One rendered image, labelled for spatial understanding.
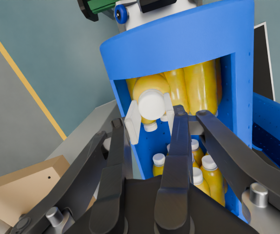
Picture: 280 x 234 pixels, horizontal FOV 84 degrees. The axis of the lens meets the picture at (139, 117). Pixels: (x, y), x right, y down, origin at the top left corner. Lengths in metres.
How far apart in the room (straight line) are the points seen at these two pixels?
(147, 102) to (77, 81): 1.46
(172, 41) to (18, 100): 1.95
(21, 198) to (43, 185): 0.12
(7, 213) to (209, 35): 0.88
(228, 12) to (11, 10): 1.79
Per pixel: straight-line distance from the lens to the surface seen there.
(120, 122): 0.16
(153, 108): 0.22
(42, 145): 2.21
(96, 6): 0.60
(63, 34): 1.65
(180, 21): 0.23
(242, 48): 0.28
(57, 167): 0.64
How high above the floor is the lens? 1.46
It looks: 66 degrees down
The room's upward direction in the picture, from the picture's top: 168 degrees counter-clockwise
